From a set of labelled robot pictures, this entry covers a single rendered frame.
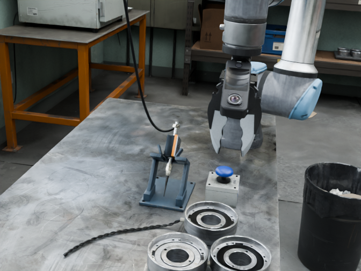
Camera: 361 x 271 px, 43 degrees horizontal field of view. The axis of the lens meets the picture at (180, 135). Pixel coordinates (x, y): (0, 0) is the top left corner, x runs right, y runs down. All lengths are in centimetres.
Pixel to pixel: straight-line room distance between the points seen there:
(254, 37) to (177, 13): 378
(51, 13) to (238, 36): 236
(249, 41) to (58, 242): 50
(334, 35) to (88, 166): 390
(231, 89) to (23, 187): 54
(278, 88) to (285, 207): 150
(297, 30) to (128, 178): 56
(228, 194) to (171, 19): 369
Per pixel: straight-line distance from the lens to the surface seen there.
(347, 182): 228
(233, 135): 128
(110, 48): 507
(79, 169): 115
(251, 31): 80
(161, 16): 461
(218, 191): 100
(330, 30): 479
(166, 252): 82
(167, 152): 99
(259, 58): 420
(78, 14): 301
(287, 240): 238
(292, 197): 276
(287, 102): 122
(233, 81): 80
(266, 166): 122
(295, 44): 122
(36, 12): 313
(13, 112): 312
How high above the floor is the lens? 132
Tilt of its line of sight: 23 degrees down
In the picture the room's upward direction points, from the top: 3 degrees clockwise
